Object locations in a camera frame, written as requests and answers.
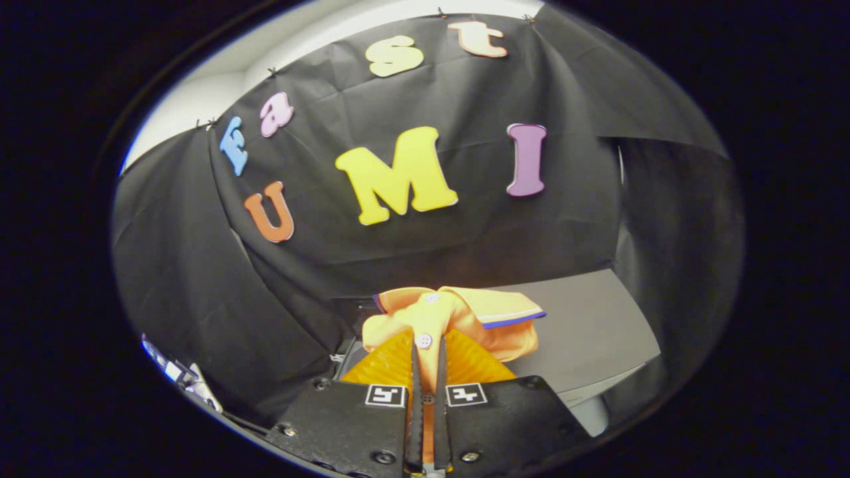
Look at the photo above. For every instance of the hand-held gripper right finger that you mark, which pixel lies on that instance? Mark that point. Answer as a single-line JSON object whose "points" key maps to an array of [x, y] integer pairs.
{"points": [[441, 431]]}

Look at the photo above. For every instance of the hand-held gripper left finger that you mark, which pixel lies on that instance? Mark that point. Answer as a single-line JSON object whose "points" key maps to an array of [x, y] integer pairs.
{"points": [[416, 431]]}

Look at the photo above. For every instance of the orange shirt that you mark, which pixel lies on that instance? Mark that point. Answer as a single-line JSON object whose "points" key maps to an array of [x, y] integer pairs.
{"points": [[465, 318]]}

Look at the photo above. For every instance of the black backdrop cloth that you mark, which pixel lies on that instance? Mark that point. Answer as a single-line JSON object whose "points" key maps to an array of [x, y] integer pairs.
{"points": [[564, 219]]}

